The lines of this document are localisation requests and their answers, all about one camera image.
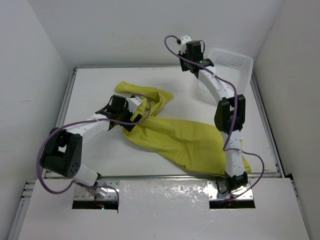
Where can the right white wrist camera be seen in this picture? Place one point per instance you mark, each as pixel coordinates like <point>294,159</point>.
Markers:
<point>183,40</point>

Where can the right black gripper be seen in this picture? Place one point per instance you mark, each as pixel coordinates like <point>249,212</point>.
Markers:
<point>184,66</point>

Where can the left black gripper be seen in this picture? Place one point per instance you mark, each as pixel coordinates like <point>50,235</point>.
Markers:
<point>130,114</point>

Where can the aluminium table frame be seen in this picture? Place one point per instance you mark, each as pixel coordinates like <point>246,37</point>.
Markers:
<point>88,86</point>

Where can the white front cover panel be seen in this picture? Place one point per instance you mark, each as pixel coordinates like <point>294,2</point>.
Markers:
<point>167,210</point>

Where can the yellow trousers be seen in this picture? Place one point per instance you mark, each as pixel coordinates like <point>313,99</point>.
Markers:
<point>192,145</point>

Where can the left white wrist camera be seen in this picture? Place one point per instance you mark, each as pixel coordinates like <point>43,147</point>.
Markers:
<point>134,103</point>

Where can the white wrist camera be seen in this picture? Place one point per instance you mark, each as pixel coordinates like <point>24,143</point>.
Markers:
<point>183,40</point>
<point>134,103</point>

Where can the white plastic basket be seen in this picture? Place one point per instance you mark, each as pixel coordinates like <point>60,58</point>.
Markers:
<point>233,67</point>

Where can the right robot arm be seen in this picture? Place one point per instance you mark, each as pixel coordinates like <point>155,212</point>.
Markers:
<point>230,112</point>

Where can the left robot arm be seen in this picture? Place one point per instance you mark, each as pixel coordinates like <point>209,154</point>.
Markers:
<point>61,151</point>

